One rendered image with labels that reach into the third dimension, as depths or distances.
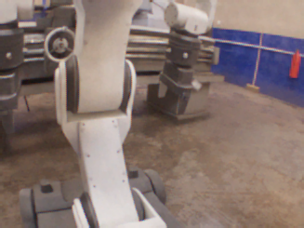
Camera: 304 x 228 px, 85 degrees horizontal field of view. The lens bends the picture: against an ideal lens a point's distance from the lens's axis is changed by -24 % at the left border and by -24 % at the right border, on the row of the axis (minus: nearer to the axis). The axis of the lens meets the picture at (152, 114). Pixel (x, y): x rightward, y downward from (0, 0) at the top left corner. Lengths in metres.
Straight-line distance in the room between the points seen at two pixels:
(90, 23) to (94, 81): 0.13
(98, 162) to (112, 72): 0.21
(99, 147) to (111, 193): 0.12
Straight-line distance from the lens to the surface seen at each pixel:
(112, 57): 0.46
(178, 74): 0.54
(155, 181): 0.86
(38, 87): 1.30
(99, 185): 0.51
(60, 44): 1.21
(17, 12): 0.42
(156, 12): 1.94
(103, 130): 0.51
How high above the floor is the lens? 0.72
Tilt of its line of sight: 19 degrees down
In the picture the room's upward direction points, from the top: 5 degrees clockwise
